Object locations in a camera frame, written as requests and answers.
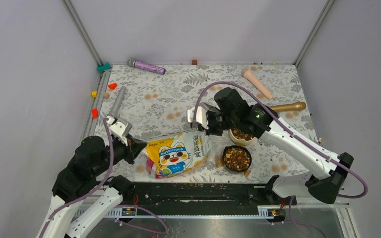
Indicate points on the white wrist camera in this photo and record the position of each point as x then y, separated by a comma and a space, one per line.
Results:
198, 115
120, 128

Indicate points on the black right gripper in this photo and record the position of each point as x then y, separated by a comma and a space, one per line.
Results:
211, 129

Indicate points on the yellow small cube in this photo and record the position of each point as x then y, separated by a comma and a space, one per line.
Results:
94, 94

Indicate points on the grey toy microphone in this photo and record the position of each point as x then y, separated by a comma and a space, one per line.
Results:
117, 103

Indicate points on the black pet bowl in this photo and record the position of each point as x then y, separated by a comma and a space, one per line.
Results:
236, 159

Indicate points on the cream pet bowl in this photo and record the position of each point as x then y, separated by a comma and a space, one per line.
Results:
240, 138

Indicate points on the small wooden block near bowl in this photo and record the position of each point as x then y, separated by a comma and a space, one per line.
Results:
247, 173

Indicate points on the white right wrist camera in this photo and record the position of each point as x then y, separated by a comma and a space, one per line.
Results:
198, 115

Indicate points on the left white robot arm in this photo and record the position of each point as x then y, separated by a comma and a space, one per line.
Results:
79, 179

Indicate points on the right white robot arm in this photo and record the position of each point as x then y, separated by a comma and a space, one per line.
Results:
327, 170

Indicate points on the purple glitter toy microphone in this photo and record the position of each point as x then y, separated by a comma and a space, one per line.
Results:
131, 62

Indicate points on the floral patterned table mat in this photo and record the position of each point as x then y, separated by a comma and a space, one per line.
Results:
156, 106

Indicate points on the metal food scoop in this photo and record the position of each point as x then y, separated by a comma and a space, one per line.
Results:
206, 107

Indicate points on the pink toy microphone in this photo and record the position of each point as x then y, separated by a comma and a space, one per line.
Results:
248, 75

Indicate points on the red roof-shaped block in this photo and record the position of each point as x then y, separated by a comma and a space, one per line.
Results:
112, 86

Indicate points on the red block at left rail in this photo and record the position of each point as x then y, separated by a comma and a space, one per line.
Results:
95, 113

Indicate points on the teal toy block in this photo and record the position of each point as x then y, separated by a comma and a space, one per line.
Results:
104, 67

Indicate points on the gold toy microphone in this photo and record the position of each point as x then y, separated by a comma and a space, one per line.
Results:
297, 106

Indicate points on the cat print pet food bag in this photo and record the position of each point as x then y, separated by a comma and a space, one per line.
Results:
176, 154

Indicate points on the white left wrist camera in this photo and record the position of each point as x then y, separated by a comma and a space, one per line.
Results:
120, 128

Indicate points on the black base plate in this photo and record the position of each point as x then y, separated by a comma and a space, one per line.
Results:
204, 199

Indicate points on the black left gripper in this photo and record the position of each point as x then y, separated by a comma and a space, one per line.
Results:
136, 146

